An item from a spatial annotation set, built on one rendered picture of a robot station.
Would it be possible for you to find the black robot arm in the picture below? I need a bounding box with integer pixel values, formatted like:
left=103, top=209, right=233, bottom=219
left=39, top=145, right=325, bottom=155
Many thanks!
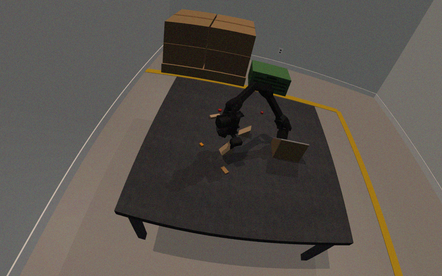
left=215, top=82, right=292, bottom=140

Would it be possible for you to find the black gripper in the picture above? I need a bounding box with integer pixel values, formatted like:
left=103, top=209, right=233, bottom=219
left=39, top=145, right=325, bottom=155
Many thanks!
left=229, top=125, right=243, bottom=149

